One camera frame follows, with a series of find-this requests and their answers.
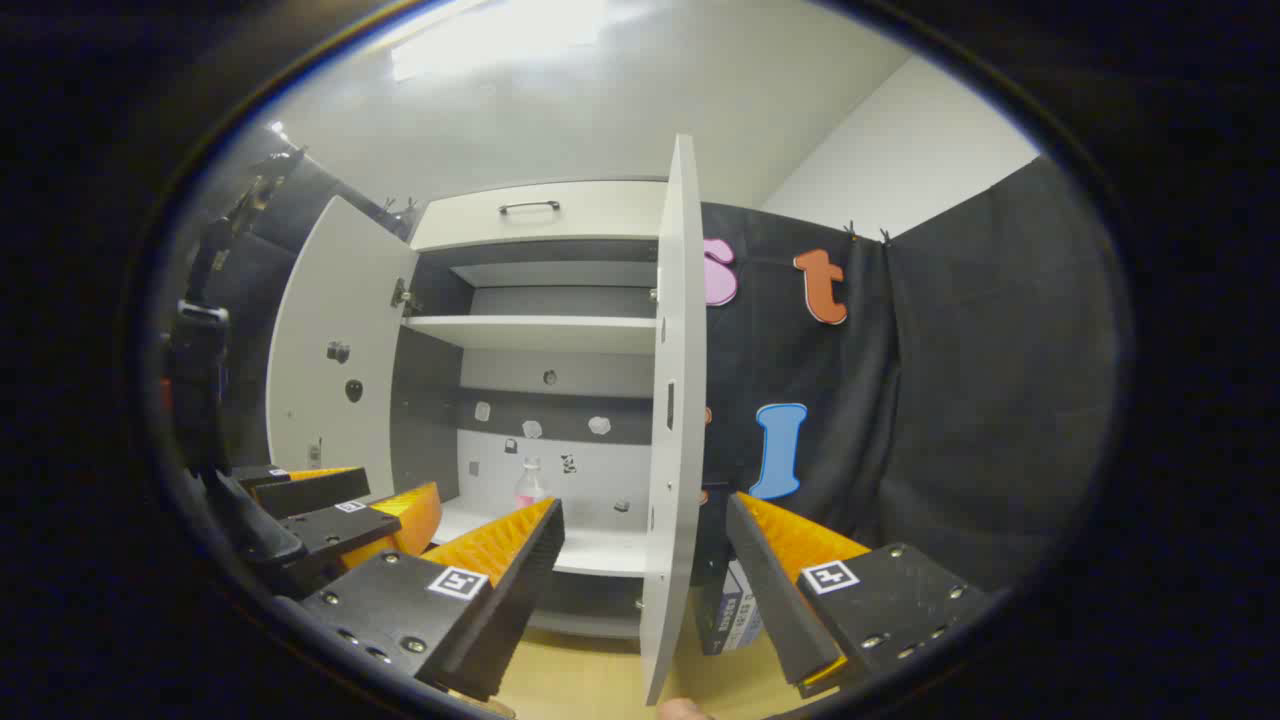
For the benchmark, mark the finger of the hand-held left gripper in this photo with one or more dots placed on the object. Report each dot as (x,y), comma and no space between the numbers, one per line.
(310,492)
(335,530)

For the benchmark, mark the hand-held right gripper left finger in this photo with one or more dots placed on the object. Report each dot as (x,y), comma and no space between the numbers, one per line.
(510,610)

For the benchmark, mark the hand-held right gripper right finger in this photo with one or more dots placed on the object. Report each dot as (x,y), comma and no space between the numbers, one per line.
(775,600)

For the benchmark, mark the clear plastic bottle pink label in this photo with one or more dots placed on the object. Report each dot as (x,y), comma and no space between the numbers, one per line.
(530,487)

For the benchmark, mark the white cabinet door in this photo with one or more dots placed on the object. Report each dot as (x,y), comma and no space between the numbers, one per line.
(680,400)
(330,300)

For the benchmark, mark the white grey cabinet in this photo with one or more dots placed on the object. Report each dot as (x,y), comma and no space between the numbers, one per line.
(540,335)

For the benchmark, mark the white cabinet drawer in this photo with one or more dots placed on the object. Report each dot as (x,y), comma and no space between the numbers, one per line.
(600,212)

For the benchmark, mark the blue white box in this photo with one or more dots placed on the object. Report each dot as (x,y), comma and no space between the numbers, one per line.
(728,615)

